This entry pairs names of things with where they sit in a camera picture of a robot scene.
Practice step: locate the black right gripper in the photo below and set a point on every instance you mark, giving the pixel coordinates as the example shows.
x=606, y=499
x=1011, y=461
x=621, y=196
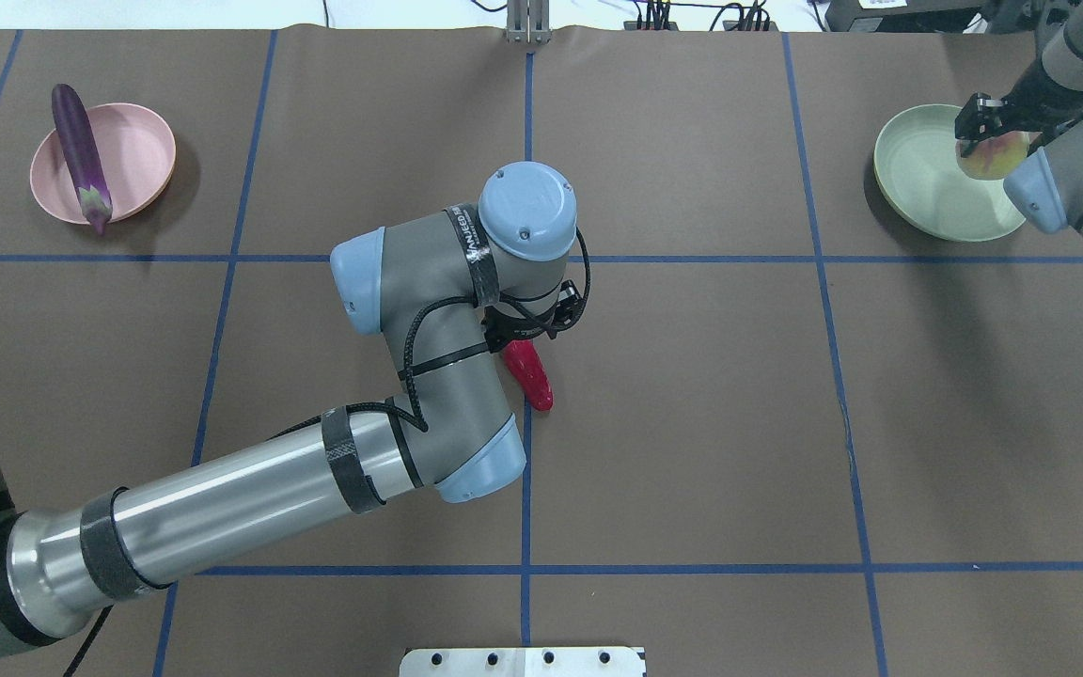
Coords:
x=1028, y=102

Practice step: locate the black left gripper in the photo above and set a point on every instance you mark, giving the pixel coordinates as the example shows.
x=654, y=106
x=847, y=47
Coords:
x=501, y=332

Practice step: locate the red chili pepper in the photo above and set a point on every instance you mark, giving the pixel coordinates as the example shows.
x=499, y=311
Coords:
x=525, y=365

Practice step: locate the yellow pink peach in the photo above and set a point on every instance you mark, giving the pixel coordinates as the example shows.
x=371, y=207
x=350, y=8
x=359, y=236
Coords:
x=993, y=159

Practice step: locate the purple eggplant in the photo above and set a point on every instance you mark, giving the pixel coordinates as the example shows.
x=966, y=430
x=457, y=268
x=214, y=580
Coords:
x=80, y=151

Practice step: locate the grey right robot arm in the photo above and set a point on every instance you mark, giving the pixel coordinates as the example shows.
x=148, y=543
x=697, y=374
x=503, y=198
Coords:
x=1047, y=187

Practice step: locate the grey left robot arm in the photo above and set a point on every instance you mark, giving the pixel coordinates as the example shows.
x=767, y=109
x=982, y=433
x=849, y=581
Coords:
x=446, y=292

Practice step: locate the black box on floor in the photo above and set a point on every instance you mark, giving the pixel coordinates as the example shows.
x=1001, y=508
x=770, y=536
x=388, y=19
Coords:
x=927, y=17

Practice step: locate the light green plate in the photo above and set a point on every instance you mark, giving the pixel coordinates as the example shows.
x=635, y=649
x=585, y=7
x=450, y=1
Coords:
x=916, y=170

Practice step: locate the black power strip right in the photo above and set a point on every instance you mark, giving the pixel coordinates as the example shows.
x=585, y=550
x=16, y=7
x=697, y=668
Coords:
x=749, y=17

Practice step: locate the black power strip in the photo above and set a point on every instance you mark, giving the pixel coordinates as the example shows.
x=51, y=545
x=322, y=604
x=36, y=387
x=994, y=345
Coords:
x=749, y=17
x=651, y=16

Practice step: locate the black power strip left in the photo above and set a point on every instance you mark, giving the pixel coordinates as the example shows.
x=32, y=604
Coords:
x=651, y=16

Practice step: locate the pink plate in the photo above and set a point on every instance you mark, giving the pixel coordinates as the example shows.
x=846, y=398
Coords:
x=138, y=152

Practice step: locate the grey metal camera pole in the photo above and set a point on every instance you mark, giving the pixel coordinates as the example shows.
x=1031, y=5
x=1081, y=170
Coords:
x=528, y=21

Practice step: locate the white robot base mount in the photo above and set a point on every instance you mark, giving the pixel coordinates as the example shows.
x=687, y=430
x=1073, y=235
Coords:
x=526, y=661

